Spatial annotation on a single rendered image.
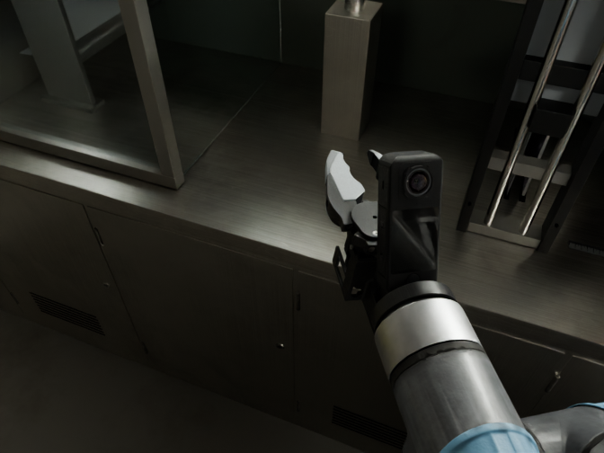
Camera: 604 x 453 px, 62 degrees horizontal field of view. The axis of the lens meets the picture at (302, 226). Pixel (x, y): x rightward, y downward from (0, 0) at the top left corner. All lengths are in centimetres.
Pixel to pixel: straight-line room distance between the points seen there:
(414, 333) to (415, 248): 7
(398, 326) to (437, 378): 5
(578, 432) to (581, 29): 52
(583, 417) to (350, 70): 76
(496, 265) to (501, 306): 9
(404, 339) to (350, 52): 74
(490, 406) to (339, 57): 81
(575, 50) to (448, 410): 57
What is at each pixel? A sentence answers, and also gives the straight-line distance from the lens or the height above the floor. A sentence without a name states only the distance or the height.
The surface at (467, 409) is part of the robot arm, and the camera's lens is 36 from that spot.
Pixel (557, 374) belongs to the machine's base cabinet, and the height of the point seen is 75.
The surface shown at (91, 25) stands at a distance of 94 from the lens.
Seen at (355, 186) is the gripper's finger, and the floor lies 124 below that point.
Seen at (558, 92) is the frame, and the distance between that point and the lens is 84.
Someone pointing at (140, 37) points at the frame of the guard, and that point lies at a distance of 86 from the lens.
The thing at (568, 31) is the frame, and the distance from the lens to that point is 80.
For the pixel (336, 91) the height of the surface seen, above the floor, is 101.
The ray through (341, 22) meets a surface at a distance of 102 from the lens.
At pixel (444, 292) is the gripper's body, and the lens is 41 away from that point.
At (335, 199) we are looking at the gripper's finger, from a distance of 47.
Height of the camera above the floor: 156
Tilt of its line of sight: 46 degrees down
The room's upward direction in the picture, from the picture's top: straight up
